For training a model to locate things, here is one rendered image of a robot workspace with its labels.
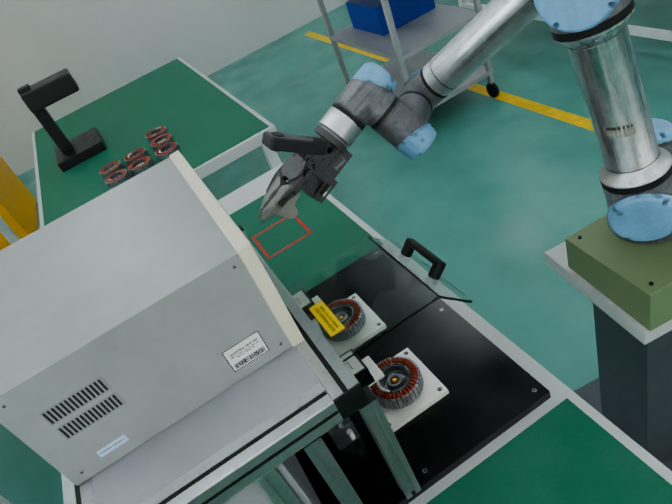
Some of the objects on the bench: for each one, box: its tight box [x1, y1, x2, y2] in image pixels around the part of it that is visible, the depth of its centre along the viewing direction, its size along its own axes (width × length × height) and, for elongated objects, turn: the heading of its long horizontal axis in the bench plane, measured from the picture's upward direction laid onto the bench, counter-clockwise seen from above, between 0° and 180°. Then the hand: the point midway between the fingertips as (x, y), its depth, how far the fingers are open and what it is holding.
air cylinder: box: [328, 417, 360, 450], centre depth 114 cm, size 5×8×6 cm
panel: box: [276, 454, 321, 504], centre depth 114 cm, size 1×66×30 cm, turn 50°
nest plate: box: [382, 348, 449, 432], centre depth 118 cm, size 15×15×1 cm
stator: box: [369, 356, 424, 409], centre depth 117 cm, size 11×11×4 cm
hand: (261, 213), depth 109 cm, fingers closed
